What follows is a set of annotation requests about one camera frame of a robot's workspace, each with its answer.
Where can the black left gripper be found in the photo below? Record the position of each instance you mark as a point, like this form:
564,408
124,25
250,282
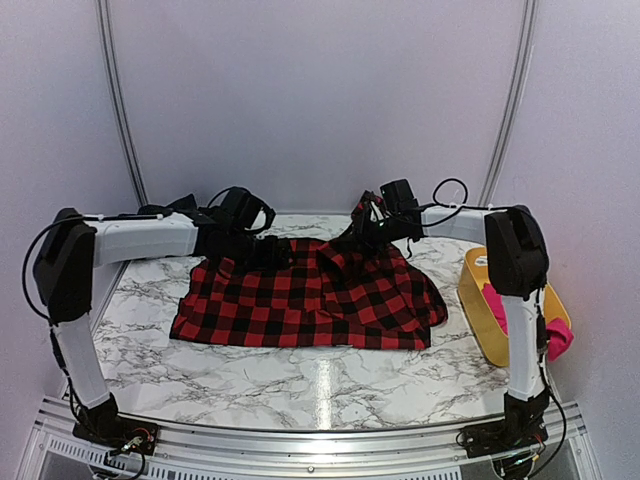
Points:
269,260

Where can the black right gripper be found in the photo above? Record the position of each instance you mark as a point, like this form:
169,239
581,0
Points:
360,235

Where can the red black plaid shirt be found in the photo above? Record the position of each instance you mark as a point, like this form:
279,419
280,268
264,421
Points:
344,291

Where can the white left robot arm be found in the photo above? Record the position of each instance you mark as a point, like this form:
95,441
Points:
64,255

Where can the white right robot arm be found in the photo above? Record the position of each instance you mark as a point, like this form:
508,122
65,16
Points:
502,287

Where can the yellow laundry basket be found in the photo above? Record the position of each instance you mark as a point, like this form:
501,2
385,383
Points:
493,343

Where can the dark green plaid garment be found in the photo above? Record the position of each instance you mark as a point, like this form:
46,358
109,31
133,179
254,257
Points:
184,204

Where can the pink garment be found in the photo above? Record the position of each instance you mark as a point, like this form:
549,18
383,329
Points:
559,329

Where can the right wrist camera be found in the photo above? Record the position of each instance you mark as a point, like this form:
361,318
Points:
373,206

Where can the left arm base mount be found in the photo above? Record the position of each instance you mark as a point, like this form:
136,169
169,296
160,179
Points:
122,434

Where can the right corner wall post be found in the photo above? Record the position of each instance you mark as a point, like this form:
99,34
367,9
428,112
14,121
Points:
515,94

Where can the corner wall post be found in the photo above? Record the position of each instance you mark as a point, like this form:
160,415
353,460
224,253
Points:
117,98
515,94

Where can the left corner wall post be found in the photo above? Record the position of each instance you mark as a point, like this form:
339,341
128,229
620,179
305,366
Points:
117,98

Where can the aluminium front rail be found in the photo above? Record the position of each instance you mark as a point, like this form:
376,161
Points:
191,451

